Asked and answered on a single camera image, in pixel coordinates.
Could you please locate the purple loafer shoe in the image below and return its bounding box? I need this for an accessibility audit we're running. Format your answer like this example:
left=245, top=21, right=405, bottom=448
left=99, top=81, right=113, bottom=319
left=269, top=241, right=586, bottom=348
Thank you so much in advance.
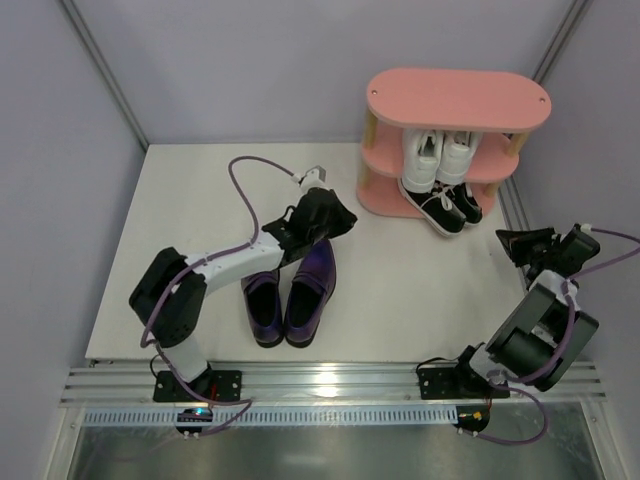
left=241, top=270, right=284, bottom=348
left=284, top=240, right=337, bottom=348

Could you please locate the pink shoe shelf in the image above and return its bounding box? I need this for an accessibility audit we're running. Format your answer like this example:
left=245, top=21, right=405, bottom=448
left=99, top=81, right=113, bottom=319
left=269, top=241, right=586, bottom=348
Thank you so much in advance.
left=357, top=67, right=552, bottom=218

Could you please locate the aluminium rail frame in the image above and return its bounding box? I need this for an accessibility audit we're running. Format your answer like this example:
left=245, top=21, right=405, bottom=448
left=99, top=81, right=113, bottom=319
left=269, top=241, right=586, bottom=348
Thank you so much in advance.
left=59, top=359, right=606, bottom=411

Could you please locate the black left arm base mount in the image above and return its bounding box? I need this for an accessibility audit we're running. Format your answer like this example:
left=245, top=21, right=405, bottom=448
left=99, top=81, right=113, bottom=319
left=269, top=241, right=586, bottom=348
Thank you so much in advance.
left=153, top=369, right=243, bottom=403

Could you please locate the black canvas sneaker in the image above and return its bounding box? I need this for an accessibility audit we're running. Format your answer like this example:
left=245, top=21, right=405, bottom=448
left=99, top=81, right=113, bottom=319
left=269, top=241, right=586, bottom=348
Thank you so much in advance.
left=398, top=180, right=467, bottom=237
left=449, top=183, right=483, bottom=226

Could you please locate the white sneaker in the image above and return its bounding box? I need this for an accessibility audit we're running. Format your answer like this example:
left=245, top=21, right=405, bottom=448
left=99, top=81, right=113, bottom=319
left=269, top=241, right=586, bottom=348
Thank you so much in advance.
left=436, top=131, right=483, bottom=185
left=401, top=129, right=443, bottom=193

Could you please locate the white slotted cable duct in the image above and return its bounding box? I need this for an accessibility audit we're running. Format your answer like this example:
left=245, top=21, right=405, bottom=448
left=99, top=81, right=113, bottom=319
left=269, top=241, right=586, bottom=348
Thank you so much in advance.
left=82, top=404, right=458, bottom=428

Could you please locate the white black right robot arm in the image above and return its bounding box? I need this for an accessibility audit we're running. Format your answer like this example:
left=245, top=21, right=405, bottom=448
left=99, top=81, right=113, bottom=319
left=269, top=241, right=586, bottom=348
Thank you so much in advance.
left=454, top=224, right=600, bottom=395

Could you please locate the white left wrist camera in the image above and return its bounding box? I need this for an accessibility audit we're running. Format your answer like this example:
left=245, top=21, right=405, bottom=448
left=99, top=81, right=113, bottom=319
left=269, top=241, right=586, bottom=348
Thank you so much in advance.
left=291, top=165, right=328, bottom=194

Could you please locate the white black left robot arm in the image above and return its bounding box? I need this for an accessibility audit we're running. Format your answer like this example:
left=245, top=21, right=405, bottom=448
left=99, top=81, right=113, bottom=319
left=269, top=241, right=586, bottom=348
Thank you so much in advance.
left=128, top=187, right=357, bottom=401

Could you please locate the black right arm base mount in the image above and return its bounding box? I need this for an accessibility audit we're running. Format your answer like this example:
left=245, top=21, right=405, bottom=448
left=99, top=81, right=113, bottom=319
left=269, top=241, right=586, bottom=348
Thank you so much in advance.
left=416, top=365, right=510, bottom=400

